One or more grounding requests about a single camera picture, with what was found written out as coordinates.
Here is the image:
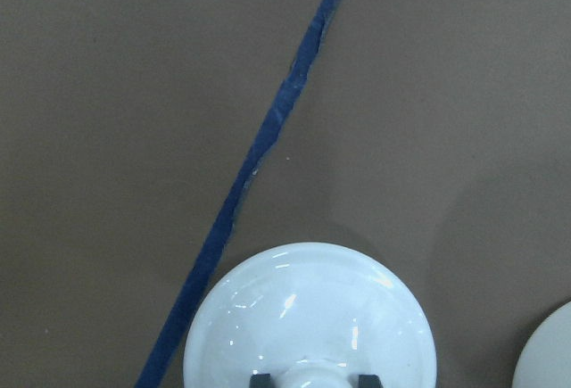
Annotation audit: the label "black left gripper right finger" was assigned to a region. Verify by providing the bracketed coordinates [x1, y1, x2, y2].
[358, 375, 381, 388]

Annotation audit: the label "blue tape grid lines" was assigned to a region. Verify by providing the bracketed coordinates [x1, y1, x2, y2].
[135, 0, 341, 387]

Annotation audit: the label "white enamel mug blue rim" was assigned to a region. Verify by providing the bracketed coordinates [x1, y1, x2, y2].
[511, 302, 570, 388]

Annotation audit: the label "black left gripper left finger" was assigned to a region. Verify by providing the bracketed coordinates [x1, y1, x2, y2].
[249, 374, 271, 388]

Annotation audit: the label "white ceramic lid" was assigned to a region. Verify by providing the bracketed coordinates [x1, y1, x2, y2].
[183, 243, 437, 387]

